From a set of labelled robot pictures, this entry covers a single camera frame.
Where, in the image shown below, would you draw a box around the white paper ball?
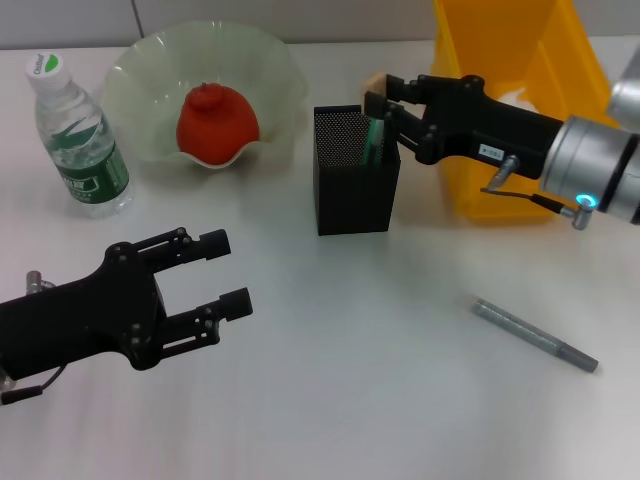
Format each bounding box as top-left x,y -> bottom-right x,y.
499,87 -> 540,110

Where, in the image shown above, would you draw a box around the gripper cable with plugs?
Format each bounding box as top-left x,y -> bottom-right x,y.
479,154 -> 599,231
0,269 -> 67,406

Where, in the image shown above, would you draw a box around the black mesh pen holder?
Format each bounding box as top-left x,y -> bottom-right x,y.
313,103 -> 403,237

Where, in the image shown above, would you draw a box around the clear green-label water bottle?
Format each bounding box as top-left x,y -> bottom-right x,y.
24,49 -> 135,220

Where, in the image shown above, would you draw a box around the pale green glass fruit plate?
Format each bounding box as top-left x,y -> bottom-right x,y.
99,19 -> 310,171

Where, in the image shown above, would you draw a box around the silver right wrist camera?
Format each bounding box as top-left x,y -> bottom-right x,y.
607,47 -> 640,131

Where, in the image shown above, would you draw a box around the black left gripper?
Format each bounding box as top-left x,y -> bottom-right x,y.
0,227 -> 232,384

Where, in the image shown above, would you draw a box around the grey marker pen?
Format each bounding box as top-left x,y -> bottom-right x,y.
472,297 -> 600,374

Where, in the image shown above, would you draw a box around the left gripper cable with plugs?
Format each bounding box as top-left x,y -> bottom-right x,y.
0,269 -> 67,406

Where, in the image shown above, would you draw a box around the mint green utility knife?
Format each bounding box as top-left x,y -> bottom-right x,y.
360,114 -> 389,167

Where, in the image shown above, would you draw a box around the red-orange fruit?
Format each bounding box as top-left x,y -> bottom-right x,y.
175,81 -> 261,166

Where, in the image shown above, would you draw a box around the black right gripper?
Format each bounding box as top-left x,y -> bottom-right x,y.
364,73 -> 564,181

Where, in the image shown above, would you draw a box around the right gripper cable with plugs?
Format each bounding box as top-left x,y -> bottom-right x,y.
479,154 -> 599,231

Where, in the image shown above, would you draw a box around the yellow plastic bin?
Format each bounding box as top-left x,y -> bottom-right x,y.
429,0 -> 626,222

